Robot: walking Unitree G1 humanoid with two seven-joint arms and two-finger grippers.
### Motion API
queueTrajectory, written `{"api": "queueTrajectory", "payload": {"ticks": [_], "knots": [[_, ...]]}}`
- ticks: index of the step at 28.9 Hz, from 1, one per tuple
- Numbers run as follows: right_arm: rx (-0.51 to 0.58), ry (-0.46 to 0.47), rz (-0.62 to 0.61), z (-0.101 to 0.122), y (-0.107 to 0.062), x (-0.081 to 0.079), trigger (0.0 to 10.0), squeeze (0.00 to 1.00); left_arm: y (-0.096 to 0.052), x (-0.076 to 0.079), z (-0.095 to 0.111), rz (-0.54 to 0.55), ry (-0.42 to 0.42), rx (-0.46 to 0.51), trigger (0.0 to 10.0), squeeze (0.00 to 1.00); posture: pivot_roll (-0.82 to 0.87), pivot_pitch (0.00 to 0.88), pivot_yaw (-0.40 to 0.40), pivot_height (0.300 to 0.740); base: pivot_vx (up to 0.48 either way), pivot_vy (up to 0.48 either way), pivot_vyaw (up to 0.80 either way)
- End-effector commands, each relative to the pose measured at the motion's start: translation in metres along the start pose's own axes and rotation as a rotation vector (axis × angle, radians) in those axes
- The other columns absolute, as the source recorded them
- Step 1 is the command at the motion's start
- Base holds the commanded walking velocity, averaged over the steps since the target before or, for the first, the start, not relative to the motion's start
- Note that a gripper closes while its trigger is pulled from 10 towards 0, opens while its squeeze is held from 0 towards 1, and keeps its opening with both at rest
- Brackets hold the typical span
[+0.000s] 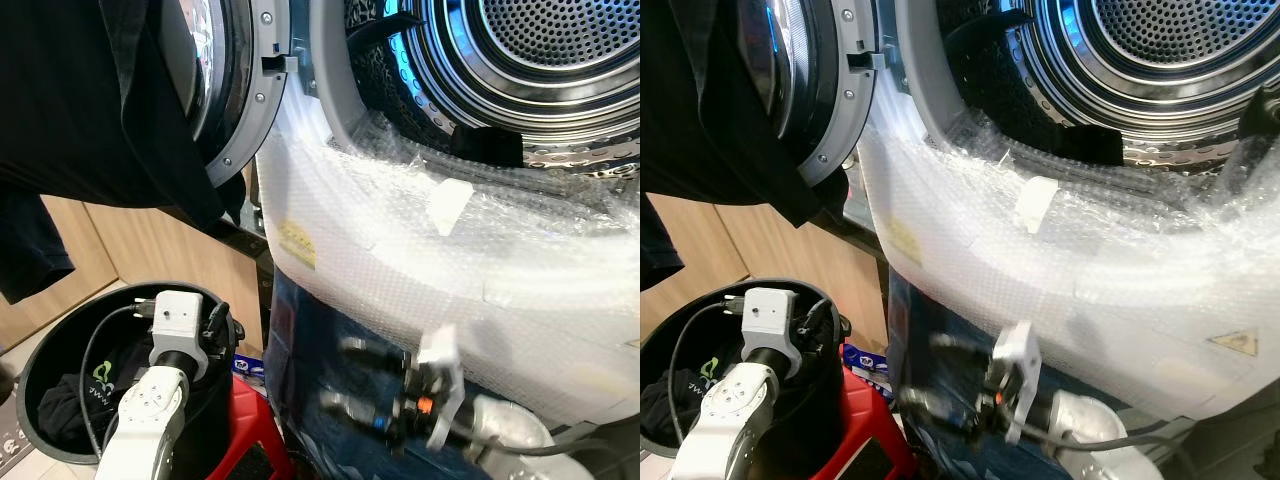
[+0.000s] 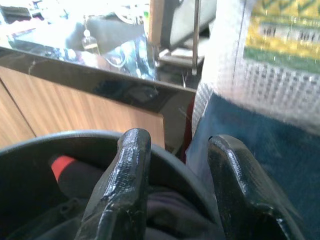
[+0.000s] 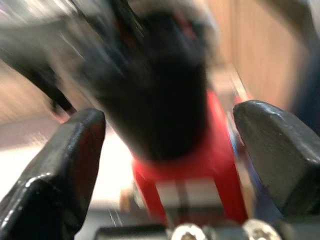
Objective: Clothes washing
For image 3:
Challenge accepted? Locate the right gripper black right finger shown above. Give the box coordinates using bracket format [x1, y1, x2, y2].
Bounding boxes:
[232, 99, 320, 218]

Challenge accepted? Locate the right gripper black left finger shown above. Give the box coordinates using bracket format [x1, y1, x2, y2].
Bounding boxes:
[0, 108, 106, 240]

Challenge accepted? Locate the wooden cabinet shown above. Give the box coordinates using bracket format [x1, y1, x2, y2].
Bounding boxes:
[207, 0, 310, 107]

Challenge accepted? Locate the red left wrist camera mount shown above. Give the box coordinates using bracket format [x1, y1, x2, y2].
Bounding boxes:
[131, 89, 249, 224]

